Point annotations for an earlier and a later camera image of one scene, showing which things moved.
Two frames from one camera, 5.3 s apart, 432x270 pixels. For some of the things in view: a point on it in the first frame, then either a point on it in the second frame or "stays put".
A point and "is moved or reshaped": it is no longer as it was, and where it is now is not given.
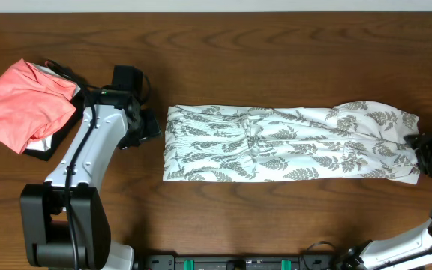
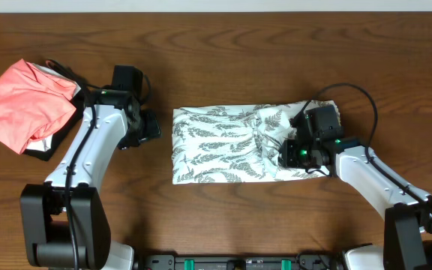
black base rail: (310, 262) stays put
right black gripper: (427, 142) → (289, 146)
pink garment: (24, 104) stays put
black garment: (44, 148) stays put
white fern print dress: (358, 142) is moved or reshaped
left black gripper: (152, 128) stays put
